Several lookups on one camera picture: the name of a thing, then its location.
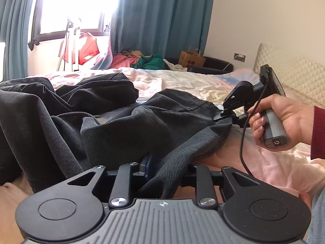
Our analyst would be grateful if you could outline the brown paper bag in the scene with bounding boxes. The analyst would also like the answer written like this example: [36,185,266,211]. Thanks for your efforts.
[178,45,206,68]

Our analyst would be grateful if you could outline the left teal curtain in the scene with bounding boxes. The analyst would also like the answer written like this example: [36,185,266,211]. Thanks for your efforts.
[1,0,36,81]

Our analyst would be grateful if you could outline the red bag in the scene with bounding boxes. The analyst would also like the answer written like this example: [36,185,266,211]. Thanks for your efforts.
[58,33,100,65]

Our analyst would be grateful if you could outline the black jacket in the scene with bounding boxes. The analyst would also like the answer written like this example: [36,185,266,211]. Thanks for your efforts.
[1,73,232,198]

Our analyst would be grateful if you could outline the black white chair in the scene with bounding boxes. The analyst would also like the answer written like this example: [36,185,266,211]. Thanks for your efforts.
[0,42,6,82]

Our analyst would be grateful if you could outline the white garment steamer stand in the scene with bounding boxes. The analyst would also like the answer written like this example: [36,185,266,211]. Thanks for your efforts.
[56,18,81,72]

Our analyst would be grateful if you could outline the right teal curtain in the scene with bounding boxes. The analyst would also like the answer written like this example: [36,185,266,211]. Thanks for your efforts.
[93,0,214,70]

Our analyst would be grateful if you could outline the dark red sleeve forearm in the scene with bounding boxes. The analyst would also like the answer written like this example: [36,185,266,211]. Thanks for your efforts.
[311,106,325,160]

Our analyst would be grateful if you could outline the white cloth on sofa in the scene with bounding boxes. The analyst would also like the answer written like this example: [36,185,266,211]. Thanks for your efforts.
[163,58,187,72]

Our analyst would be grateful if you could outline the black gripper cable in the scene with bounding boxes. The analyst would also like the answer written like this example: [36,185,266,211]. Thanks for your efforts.
[238,66,271,177]

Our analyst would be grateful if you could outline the wall power socket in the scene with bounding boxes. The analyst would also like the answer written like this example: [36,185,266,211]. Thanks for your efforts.
[234,53,246,62]

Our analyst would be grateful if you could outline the black sofa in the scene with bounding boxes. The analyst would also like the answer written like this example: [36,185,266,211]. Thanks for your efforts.
[166,57,234,75]

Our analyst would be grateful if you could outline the quilted beige headboard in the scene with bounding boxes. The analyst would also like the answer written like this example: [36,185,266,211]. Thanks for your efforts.
[253,43,324,108]

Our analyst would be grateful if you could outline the pink clothes pile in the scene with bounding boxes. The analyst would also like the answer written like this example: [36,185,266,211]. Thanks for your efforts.
[109,50,144,69]

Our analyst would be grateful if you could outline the person right hand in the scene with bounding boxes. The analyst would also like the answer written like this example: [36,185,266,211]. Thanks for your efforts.
[248,94,314,151]

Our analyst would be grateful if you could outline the green garment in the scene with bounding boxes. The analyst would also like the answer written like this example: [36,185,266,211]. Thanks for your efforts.
[131,54,165,71]

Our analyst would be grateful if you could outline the pastel bed sheet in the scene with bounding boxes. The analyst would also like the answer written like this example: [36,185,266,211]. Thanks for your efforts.
[0,65,325,244]

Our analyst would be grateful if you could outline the teal curtain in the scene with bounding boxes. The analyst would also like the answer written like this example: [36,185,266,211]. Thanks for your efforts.
[1,0,36,81]
[93,0,214,70]

